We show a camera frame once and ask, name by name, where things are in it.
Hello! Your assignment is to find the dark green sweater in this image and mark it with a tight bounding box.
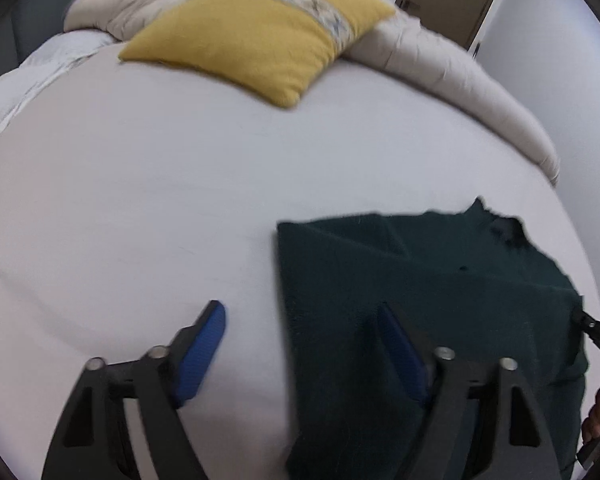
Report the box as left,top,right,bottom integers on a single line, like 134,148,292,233
276,197,590,480

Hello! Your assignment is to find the grey padded headboard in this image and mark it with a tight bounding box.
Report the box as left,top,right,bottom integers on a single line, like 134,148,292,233
0,0,131,91

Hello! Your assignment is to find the brown door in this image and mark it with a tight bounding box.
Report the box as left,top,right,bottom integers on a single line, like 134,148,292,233
395,0,508,51

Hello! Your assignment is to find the beige duvet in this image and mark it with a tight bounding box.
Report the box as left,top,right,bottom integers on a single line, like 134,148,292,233
62,0,562,188

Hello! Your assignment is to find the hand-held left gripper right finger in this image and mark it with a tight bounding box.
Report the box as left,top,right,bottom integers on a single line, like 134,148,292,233
377,304,563,480

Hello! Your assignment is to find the yellow pillow with patterned band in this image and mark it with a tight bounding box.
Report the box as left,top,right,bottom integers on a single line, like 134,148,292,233
118,0,397,110

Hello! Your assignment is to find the bed with white sheet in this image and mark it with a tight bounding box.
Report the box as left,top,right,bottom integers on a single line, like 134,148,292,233
0,30,600,480

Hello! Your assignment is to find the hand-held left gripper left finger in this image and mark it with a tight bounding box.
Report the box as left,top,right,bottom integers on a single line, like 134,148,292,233
41,300,227,480

